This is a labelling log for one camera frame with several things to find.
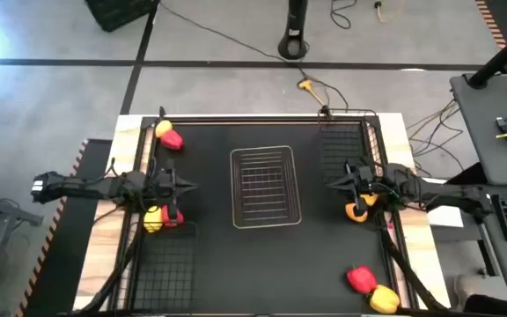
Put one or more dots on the grey desk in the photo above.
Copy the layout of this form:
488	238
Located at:
482	132

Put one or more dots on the red bell pepper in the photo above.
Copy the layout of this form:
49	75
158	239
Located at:
172	140
180	218
361	279

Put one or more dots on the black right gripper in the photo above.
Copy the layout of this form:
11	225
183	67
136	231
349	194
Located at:
363	182

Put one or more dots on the black slanted pole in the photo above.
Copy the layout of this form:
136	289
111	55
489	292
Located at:
500	57

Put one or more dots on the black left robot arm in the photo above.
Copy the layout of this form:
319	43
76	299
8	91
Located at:
82	188

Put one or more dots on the person's leg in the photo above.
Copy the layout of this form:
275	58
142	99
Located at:
495	308

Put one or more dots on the black plastic crate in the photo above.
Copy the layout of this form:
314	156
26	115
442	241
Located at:
117	13

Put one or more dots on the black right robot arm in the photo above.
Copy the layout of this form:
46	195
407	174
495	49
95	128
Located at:
434	191

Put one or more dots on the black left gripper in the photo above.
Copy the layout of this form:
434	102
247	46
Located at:
165	185

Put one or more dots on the yellow bell pepper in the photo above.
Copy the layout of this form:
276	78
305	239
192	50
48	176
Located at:
152	219
384	299

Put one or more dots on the person's shoe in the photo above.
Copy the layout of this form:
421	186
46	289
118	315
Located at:
467	288

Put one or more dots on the black desk leg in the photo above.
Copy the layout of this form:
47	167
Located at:
469	174

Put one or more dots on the white paper sheet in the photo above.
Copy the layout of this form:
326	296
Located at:
445	216

